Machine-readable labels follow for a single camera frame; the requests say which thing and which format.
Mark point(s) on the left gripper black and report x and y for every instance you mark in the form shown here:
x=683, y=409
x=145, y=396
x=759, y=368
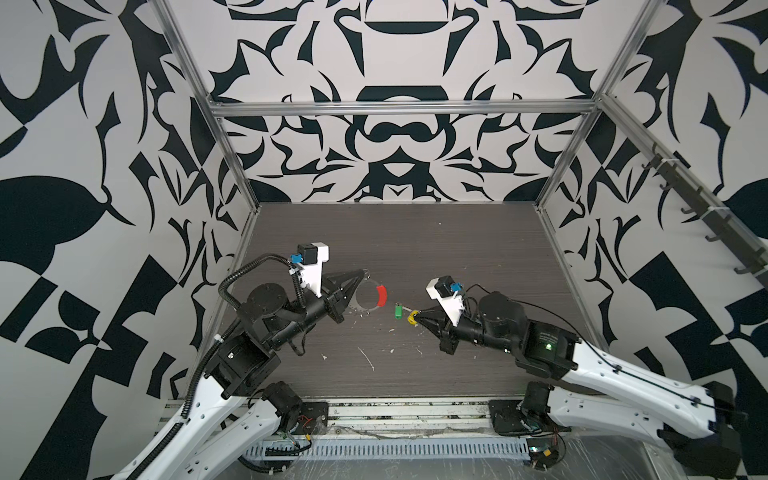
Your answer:
x=336, y=298

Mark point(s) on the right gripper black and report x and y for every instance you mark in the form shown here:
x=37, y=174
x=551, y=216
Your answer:
x=450, y=337

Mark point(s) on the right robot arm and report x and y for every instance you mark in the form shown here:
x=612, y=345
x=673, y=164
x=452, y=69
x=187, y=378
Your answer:
x=579, y=385

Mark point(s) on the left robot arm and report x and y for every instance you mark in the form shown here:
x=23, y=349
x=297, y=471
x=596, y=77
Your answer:
x=230, y=406

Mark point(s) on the small green circuit board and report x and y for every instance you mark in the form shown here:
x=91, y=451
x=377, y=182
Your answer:
x=544, y=453

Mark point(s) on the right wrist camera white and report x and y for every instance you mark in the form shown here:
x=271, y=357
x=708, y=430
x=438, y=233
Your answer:
x=448, y=293

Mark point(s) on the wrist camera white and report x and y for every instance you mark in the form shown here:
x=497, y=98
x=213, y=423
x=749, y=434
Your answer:
x=306, y=264
x=448, y=293

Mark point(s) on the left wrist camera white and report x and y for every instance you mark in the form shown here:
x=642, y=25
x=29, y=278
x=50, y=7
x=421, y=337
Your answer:
x=306, y=264

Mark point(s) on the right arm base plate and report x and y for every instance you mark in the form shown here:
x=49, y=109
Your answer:
x=526, y=417

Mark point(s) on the aluminium front rail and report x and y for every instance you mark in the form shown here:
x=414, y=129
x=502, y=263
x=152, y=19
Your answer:
x=371, y=416

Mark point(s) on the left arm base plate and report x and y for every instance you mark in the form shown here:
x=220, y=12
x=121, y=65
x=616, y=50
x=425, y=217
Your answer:
x=312, y=419

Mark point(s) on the white slotted cable duct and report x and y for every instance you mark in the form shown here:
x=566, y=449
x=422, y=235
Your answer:
x=393, y=449

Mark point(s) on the black wall hook rack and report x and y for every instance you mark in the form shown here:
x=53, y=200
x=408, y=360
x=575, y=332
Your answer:
x=701, y=204

